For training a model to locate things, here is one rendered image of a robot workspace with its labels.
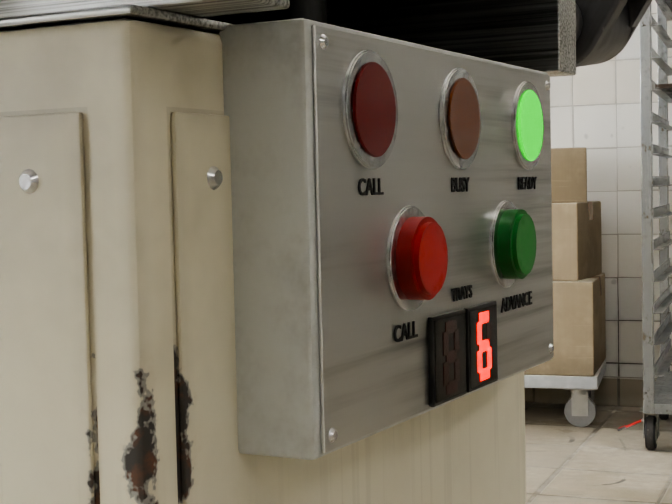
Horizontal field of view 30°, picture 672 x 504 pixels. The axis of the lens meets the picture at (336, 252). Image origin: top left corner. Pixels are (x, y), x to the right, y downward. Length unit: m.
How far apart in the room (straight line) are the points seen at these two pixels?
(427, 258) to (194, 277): 0.10
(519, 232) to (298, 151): 0.17
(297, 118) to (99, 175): 0.06
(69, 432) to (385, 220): 0.13
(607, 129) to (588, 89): 0.15
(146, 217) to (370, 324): 0.10
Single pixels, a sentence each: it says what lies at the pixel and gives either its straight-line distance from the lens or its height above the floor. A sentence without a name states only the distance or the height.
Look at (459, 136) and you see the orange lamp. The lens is 0.49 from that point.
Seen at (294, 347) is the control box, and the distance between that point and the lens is 0.39.
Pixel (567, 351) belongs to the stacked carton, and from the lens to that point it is 4.02.
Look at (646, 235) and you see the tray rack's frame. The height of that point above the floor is 0.63.
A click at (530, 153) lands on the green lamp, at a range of 0.57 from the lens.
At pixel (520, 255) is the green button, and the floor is 0.76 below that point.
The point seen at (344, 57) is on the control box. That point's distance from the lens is 0.41.
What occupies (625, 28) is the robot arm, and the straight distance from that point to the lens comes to 0.82.
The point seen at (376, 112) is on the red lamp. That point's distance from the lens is 0.42.
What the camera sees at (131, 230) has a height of 0.78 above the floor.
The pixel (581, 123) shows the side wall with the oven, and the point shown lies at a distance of 4.44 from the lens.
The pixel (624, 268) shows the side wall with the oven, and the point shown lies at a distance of 4.42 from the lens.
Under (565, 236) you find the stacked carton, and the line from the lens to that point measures 4.04.
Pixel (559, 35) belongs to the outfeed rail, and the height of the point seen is 0.86.
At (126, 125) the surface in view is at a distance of 0.37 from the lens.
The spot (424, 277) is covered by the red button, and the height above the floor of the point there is 0.75.
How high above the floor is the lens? 0.79
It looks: 3 degrees down
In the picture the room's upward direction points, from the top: 1 degrees counter-clockwise
